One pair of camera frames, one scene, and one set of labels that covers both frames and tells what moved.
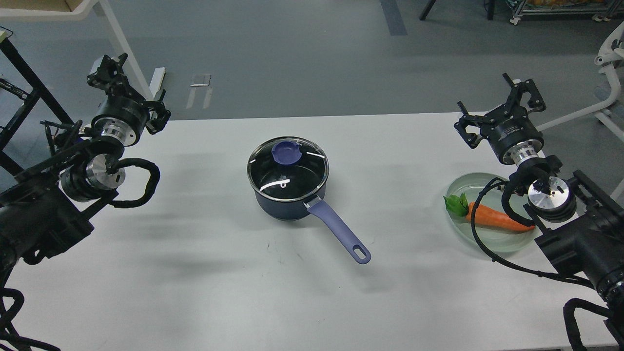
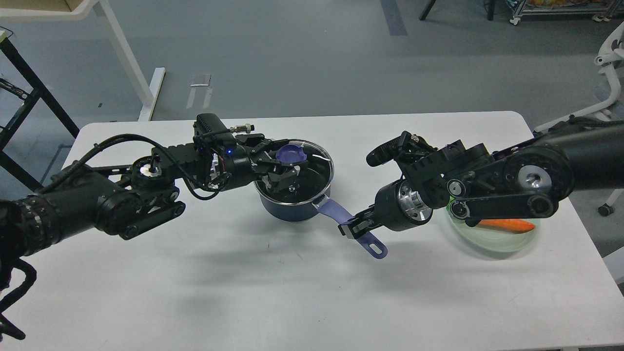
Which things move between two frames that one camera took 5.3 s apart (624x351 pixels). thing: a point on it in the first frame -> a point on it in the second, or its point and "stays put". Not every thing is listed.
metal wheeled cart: (603, 9) stays put
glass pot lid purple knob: (286, 152) stays put
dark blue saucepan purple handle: (360, 253) -> (332, 210)
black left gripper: (124, 116) -> (227, 165)
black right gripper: (514, 137) -> (397, 206)
